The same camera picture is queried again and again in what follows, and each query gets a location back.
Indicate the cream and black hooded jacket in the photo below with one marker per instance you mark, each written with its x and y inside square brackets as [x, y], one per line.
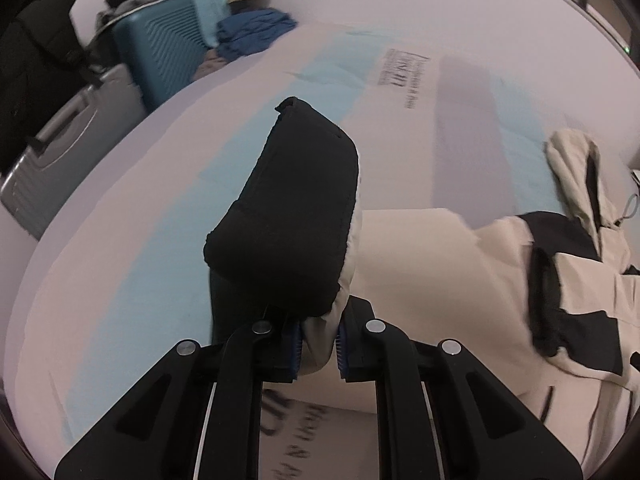
[548, 301]

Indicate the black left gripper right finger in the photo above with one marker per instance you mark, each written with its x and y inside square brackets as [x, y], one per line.
[441, 413]

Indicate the folded dark blue garment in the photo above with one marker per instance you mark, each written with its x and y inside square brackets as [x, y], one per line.
[251, 32]

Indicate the striped pastel bed sheet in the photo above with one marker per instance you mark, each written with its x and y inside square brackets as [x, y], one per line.
[119, 276]

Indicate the teal hard-shell suitcase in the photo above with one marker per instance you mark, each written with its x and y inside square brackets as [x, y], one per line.
[162, 46]

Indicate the black bag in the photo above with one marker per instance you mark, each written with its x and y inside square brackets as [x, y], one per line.
[43, 65]

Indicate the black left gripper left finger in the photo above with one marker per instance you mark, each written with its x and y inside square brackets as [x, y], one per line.
[194, 415]

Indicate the light blue folded cloth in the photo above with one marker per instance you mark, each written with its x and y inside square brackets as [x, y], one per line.
[208, 14]

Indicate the grey hard-shell suitcase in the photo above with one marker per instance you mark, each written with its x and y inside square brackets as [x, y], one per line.
[72, 143]

